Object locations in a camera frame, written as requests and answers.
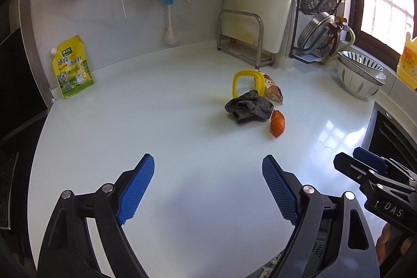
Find orange peel piece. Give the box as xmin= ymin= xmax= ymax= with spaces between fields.
xmin=270 ymin=110 xmax=286 ymax=138

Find red white snack wrapper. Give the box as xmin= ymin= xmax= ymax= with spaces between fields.
xmin=263 ymin=73 xmax=283 ymax=104

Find dark grey rag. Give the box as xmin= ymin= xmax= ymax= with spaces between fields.
xmin=225 ymin=90 xmax=274 ymax=123

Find yellow plastic handle ring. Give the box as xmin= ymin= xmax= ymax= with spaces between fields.
xmin=231 ymin=69 xmax=267 ymax=100

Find black kitchen sink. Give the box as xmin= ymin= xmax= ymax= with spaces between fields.
xmin=362 ymin=104 xmax=416 ymax=172

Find yellow oil bottle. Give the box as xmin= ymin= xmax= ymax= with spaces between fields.
xmin=396 ymin=32 xmax=417 ymax=91

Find black pot lid rack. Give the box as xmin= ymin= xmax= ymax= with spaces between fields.
xmin=289 ymin=0 xmax=343 ymax=64

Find steel pot lid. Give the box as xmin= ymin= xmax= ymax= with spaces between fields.
xmin=297 ymin=12 xmax=336 ymax=54

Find steel cutting board rack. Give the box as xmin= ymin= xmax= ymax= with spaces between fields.
xmin=216 ymin=9 xmax=274 ymax=70

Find yellow green seasoning pouch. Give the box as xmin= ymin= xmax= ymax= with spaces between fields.
xmin=51 ymin=35 xmax=94 ymax=99

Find blue white bottle brush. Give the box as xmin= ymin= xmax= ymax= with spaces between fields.
xmin=163 ymin=0 xmax=191 ymax=45

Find gas valve with hose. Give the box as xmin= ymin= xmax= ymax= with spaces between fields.
xmin=321 ymin=16 xmax=355 ymax=65

